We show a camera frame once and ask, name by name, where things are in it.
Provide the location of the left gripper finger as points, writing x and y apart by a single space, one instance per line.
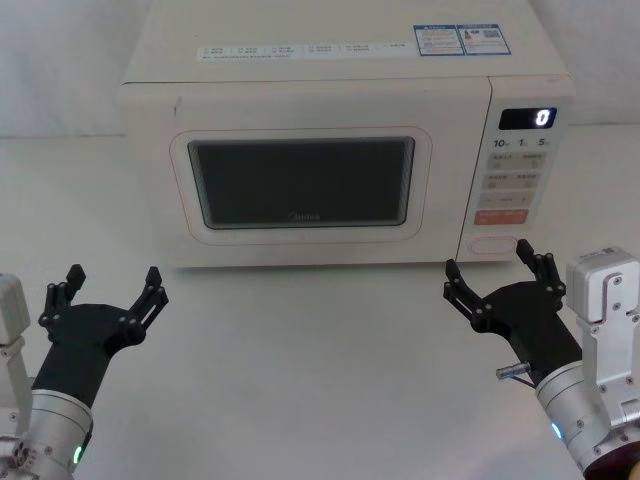
145 310
52 305

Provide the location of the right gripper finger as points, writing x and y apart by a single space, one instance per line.
462 297
547 277

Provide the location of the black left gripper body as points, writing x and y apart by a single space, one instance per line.
82 340

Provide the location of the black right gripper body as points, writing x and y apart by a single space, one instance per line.
530 320

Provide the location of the cream oven door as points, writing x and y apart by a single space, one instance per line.
150 200

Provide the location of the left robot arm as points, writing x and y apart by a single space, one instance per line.
50 425

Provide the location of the oven control panel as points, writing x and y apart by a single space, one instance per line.
510 200

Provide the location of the white tablecloth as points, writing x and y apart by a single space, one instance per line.
320 375

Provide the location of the white curtain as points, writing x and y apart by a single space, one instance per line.
50 50

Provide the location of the cream microwave oven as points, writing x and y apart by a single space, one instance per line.
325 70

